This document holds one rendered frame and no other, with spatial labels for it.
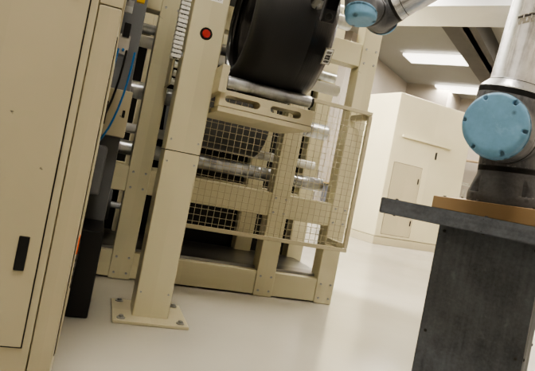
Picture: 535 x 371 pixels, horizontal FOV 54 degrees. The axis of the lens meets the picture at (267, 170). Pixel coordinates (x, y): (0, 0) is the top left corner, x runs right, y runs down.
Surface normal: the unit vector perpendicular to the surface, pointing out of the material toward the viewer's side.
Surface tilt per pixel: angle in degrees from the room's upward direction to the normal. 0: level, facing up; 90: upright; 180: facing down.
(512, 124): 98
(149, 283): 90
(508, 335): 90
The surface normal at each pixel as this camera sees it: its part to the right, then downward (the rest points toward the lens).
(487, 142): -0.56, 0.02
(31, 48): 0.29, 0.05
